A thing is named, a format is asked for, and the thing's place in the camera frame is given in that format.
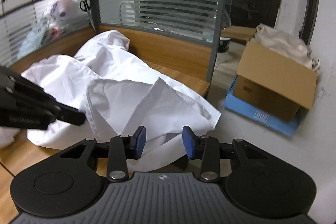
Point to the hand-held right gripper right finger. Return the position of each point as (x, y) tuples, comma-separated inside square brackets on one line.
[(189, 144)]

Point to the frosted striped glass partition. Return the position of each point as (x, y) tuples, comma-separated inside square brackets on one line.
[(170, 3), (15, 29)]

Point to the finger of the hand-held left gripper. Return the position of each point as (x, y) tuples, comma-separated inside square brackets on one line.
[(71, 115)]

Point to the beige cloth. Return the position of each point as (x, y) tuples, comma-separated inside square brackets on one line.
[(283, 40)]

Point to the white printed plastic bag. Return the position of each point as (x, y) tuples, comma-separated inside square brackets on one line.
[(65, 7)]

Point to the black round container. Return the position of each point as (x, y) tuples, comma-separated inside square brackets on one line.
[(225, 45)]

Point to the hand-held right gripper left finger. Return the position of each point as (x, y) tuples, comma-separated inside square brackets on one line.
[(140, 142)]

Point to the light blue plastic bag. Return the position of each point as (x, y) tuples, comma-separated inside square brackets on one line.
[(34, 40)]

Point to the brown cardboard box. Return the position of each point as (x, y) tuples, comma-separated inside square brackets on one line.
[(275, 69)]

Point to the black scissors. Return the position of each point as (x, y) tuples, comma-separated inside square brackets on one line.
[(85, 5)]

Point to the blue flat box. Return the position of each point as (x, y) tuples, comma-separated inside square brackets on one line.
[(244, 111)]

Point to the white shirt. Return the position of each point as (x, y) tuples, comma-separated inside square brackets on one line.
[(126, 87)]

